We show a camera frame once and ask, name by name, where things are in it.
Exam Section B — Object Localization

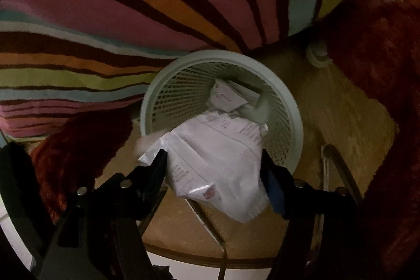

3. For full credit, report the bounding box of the metal stool frame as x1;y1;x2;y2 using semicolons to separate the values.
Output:
187;144;363;280

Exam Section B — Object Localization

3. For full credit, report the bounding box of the large printed paper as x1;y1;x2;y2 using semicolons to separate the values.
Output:
138;113;270;224

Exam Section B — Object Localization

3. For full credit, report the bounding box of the small paper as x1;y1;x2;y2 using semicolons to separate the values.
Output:
207;78;263;112

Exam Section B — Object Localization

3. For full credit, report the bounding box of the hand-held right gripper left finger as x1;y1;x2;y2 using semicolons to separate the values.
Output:
31;149;169;280

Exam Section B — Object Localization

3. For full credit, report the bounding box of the small white round object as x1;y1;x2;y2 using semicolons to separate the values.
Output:
306;40;330;68

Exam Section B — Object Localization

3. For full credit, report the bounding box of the white mesh wastebasket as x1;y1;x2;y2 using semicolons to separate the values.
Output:
139;50;304;176

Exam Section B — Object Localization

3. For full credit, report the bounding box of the striped bed sheet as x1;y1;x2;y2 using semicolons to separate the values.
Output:
0;0;371;139

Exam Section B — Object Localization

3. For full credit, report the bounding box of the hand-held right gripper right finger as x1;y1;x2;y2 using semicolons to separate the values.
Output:
259;149;365;280

